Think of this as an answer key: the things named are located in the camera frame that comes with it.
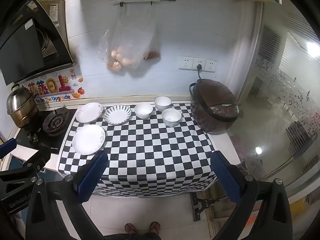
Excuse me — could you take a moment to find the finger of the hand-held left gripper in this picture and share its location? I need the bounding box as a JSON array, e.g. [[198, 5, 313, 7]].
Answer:
[[0, 137, 17, 159], [0, 146, 52, 198]]

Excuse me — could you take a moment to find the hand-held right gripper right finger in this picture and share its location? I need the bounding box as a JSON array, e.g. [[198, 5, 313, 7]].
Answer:
[[210, 151, 293, 240]]

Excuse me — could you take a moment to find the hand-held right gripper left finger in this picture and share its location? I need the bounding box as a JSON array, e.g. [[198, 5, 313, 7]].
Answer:
[[25, 151, 109, 240]]

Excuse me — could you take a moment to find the white bowl with blue rim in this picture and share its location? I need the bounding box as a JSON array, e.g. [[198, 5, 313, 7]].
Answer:
[[161, 108, 182, 127]]

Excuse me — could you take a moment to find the plain white plate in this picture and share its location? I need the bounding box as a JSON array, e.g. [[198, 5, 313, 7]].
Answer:
[[72, 124, 106, 155]]

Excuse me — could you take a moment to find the black gas stove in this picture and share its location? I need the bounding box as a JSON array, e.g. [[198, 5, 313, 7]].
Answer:
[[14, 106, 78, 151]]

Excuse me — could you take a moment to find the steel steamer pot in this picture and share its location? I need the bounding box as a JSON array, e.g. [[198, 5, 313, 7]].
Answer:
[[6, 83, 38, 128]]

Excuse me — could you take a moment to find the black white checkered cloth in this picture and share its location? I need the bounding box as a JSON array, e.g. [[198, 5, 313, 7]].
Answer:
[[57, 101, 218, 198]]

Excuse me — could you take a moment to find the person's left foot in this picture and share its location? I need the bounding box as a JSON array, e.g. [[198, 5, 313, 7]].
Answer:
[[125, 223, 138, 236]]

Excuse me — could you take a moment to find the person's foot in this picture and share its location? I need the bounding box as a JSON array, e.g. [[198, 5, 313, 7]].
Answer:
[[125, 223, 138, 236], [149, 221, 161, 234]]

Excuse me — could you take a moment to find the white floral plate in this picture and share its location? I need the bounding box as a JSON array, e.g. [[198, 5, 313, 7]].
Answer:
[[76, 102, 104, 124]]

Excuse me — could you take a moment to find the striped rim plate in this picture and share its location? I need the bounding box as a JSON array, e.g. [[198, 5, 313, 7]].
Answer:
[[104, 104, 132, 126]]

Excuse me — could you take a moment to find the brown rice cooker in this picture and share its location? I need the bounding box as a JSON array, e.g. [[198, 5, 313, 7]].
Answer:
[[189, 79, 244, 134]]

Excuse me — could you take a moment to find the person's right foot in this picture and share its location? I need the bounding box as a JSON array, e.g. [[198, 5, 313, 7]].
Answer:
[[149, 221, 161, 234]]

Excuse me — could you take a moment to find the white patterned bowl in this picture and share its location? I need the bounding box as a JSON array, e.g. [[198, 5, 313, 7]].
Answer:
[[134, 102, 154, 119]]

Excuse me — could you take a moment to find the patterned glass sliding door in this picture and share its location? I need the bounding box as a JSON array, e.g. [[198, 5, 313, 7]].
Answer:
[[225, 1, 320, 195]]

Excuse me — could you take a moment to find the black and steel range hood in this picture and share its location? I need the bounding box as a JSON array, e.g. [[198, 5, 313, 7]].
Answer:
[[0, 0, 77, 86]]

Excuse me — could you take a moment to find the white bowl with black rim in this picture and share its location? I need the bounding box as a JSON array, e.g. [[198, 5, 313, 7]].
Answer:
[[154, 96, 172, 112]]

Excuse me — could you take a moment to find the clear plastic bag of eggs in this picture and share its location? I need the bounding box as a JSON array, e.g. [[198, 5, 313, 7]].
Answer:
[[97, 5, 157, 73]]

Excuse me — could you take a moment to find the plastic bag with red contents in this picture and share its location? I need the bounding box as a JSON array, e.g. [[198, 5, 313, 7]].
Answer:
[[143, 26, 162, 62]]

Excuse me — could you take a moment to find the black metal floor bracket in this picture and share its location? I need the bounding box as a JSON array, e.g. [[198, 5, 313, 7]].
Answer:
[[189, 192, 218, 222]]

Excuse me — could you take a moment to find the colourful wall sticker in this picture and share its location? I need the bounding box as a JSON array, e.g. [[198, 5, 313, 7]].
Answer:
[[27, 69, 86, 104]]

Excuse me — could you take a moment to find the white wall socket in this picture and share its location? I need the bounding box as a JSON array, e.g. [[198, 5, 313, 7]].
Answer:
[[179, 56, 193, 71], [192, 57, 206, 72], [205, 59, 217, 73]]

